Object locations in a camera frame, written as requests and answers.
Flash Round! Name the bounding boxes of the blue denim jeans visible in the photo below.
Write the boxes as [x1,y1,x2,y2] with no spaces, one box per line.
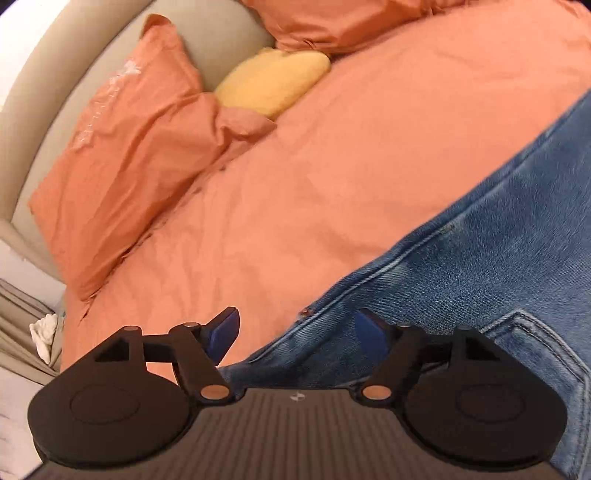
[222,96,590,479]

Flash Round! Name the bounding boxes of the white cloth on nightstand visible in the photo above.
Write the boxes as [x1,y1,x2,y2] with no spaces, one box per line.
[29,314,58,365]

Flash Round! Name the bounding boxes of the left beige nightstand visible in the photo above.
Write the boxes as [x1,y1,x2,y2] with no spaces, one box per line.
[1,280,65,385]

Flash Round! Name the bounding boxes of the orange bed sheet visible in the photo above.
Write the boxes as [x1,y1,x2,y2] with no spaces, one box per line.
[62,1,590,366]

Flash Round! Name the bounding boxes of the left orange pillow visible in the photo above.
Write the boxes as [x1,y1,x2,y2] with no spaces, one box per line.
[29,14,274,300]

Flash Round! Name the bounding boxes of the orange pillow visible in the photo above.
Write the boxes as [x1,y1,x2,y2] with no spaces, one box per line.
[29,14,274,300]
[242,0,466,55]

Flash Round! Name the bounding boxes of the small yellow cushion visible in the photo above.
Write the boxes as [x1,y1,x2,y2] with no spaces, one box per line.
[214,48,332,120]

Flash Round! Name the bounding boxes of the beige upholstered headboard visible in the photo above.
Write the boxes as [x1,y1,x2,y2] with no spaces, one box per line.
[1,0,274,278]

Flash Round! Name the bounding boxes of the right orange pillow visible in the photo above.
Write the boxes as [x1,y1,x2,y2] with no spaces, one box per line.
[242,0,466,55]

